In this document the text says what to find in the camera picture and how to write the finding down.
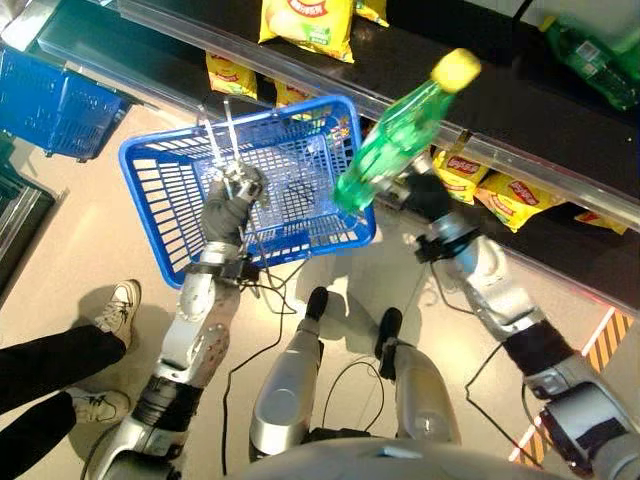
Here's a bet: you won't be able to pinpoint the person's white shoe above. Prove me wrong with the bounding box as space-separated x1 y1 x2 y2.
93 278 143 350
67 387 132 425

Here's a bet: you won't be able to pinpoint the orange black hazard tape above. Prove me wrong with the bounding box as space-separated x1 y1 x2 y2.
508 415 555 470
581 307 636 375

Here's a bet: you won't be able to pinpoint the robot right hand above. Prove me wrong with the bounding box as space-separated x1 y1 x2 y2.
375 152 454 224

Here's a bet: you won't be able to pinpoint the person's leg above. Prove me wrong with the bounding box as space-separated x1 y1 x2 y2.
0 324 127 416
0 392 78 480

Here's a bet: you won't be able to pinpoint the silver robot torso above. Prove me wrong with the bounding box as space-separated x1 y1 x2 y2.
234 437 569 480

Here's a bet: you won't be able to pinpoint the black cable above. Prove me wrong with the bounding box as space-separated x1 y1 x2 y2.
463 342 545 470
321 359 387 432
220 259 302 476

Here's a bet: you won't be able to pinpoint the black shop shelf unit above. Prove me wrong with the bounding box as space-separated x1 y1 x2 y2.
37 0 640 317

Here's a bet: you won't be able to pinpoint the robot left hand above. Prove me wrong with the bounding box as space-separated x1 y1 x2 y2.
199 164 272 247

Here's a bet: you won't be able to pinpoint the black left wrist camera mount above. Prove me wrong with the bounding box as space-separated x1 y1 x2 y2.
183 252 262 292

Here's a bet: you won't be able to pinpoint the silver robot right leg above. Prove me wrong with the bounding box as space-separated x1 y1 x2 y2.
374 306 462 446

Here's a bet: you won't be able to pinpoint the green soda bottle yellow cap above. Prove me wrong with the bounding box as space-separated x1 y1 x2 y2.
332 48 482 215

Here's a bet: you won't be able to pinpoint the blue plastic shopping basket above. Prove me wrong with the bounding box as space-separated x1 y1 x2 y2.
0 47 132 162
118 94 377 290

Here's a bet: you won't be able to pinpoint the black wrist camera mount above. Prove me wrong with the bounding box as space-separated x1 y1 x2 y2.
183 252 262 292
413 230 482 265

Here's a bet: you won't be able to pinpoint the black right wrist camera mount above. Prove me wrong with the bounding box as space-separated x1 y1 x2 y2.
413 230 482 265

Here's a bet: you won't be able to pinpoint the large yellow chips bag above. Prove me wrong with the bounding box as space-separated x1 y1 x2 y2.
258 0 356 64

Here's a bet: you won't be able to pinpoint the dark metal rack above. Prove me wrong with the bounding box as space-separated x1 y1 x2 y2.
0 132 70 301

